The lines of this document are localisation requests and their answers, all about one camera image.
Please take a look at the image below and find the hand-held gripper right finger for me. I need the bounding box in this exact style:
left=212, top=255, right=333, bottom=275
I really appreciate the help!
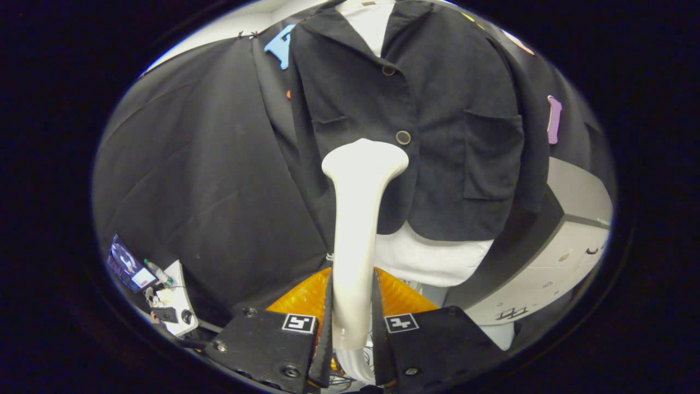
left=372, top=267, right=506, bottom=394

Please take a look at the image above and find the green capped marker pen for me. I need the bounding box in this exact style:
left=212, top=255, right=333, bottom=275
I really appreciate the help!
left=143, top=258, right=174, bottom=286

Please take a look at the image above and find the black suit jacket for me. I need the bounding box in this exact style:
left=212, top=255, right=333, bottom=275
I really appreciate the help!
left=289, top=0, right=550, bottom=241

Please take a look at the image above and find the small white side table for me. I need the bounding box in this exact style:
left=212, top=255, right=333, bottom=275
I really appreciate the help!
left=147, top=260, right=199, bottom=337

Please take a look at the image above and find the grey cabinet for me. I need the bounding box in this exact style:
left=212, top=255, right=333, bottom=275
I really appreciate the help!
left=446, top=156, right=613, bottom=326

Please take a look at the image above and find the white mannequin torso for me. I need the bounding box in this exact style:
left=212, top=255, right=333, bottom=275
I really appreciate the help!
left=328, top=0, right=495, bottom=307

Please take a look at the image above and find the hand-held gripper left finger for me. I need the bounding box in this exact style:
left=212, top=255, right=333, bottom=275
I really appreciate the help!
left=203, top=267, right=333, bottom=394

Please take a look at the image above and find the black backdrop cloth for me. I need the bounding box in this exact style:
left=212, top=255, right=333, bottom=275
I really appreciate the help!
left=92, top=11, right=613, bottom=329

